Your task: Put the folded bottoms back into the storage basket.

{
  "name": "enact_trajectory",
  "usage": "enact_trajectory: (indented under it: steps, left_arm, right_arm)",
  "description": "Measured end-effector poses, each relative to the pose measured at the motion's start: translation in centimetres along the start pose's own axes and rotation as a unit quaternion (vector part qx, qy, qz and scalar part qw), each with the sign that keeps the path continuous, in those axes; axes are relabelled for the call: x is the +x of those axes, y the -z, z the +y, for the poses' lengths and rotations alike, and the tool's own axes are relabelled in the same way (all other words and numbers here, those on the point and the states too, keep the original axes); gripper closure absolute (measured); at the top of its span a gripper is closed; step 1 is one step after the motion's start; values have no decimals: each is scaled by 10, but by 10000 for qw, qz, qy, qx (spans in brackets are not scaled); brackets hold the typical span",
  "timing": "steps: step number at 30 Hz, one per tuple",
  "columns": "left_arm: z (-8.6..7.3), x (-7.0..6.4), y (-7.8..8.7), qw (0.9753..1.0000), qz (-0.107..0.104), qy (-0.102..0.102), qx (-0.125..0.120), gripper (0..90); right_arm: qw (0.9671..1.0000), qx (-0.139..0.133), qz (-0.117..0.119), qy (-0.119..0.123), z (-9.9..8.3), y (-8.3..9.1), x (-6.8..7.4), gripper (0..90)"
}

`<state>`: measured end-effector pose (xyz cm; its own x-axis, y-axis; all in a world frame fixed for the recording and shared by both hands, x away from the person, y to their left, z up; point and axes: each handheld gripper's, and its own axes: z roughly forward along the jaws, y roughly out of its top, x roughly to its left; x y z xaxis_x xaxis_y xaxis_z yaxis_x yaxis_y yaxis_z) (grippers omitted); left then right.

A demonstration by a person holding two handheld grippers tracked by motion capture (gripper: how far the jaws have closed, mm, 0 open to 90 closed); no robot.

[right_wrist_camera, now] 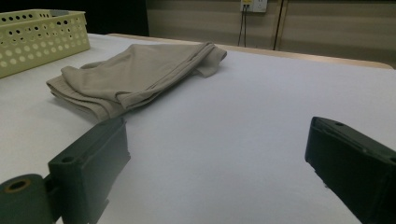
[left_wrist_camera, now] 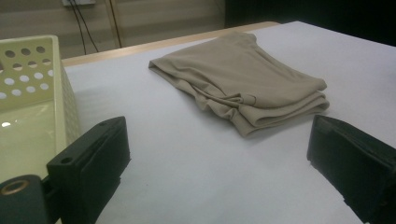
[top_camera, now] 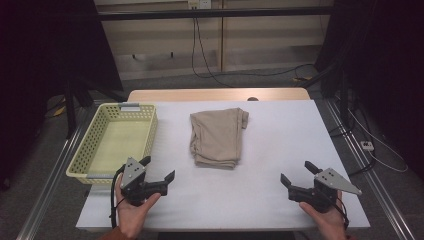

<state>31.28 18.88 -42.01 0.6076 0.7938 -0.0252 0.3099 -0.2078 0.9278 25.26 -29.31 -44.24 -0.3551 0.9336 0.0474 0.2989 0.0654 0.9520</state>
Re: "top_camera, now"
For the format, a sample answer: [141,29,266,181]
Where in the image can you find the white wall socket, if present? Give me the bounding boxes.
[187,0,213,10]

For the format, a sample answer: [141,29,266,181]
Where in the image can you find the black curtain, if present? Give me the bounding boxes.
[314,0,424,171]
[0,0,125,188]

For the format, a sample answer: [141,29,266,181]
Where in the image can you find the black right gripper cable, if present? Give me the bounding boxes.
[333,196,351,232]

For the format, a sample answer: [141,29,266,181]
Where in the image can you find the metal floor rail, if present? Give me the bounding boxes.
[324,99,416,240]
[16,106,98,240]

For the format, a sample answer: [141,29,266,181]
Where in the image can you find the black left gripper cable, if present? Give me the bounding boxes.
[109,165,127,230]

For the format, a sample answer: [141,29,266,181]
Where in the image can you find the person's left hand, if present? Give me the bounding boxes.
[114,173,162,240]

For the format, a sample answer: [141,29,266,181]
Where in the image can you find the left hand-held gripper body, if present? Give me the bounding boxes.
[119,157,152,207]

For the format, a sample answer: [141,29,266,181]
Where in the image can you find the black floor cable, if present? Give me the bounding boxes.
[213,63,315,83]

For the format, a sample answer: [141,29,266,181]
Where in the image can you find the black stand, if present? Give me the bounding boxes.
[63,78,129,140]

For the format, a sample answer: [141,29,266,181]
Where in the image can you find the person's right hand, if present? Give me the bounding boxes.
[298,189,350,240]

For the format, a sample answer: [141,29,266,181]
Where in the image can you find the beige pants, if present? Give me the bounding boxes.
[189,107,250,170]

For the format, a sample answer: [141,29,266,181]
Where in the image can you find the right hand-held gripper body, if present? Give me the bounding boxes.
[287,167,363,214]

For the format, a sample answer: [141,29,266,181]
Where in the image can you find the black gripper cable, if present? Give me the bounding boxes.
[333,196,351,232]
[109,165,127,230]

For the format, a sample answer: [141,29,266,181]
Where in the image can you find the white floor cable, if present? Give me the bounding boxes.
[346,108,410,174]

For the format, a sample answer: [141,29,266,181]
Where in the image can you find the pale yellow plastic basket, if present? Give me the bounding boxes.
[65,102,159,186]

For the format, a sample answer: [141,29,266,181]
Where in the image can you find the black horizontal bar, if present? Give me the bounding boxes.
[97,6,335,22]

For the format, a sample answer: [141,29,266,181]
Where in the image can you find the black wall cable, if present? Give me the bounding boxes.
[190,7,234,89]

